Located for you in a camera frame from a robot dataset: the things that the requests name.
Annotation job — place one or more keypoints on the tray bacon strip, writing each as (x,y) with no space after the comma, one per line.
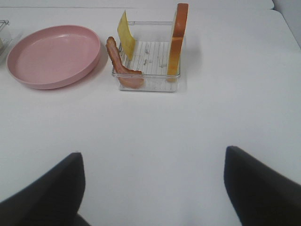
(130,82)

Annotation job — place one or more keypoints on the yellow cheese slice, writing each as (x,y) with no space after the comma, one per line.
(126,39)

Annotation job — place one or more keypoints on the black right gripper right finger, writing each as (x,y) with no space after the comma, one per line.
(260,195)

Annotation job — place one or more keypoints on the clear plastic tray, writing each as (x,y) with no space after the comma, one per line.
(5,36)
(151,54)

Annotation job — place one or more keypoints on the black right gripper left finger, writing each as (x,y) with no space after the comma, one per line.
(52,200)

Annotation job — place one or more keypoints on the clear right plastic tray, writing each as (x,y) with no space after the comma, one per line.
(151,54)

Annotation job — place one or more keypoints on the pink round plate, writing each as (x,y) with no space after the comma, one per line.
(54,57)

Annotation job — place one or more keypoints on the clear left plastic tray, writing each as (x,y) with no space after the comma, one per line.
(5,36)

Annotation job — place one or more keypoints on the right tray bread slice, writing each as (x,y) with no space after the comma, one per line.
(178,31)

